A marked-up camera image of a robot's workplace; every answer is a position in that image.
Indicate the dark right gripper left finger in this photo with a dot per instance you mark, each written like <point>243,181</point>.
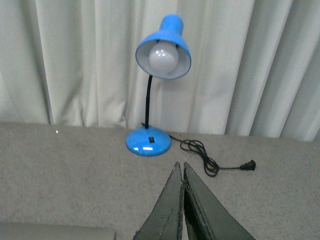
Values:
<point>165,221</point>

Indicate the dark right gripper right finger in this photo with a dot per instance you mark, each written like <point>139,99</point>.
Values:
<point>206,218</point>

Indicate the grey laptop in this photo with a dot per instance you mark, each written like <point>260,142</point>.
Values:
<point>28,231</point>

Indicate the white curtain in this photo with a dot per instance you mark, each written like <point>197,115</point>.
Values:
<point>255,68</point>

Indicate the blue desk lamp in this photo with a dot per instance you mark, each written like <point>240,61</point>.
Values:
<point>165,55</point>

